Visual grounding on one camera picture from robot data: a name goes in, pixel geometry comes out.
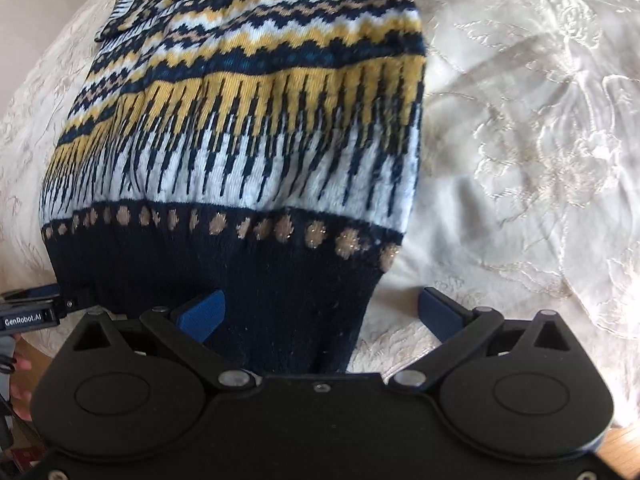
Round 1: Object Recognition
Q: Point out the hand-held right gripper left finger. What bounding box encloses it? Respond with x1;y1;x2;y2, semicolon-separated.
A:
72;289;254;395

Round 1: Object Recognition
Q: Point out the navy yellow patterned knit sweater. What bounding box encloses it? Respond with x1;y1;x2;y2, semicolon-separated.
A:
39;0;428;376

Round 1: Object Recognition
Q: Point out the cream embroidered bedspread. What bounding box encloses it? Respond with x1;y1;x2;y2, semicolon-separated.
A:
0;0;640;433

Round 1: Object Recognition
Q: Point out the person's left hand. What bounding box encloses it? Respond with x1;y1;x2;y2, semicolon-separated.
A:
9;352;34;423

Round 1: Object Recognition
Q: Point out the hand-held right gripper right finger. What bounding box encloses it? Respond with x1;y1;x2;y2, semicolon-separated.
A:
388;287;574;394

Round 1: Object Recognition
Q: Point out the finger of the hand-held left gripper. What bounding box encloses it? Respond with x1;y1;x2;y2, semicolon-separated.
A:
0;283;77;311

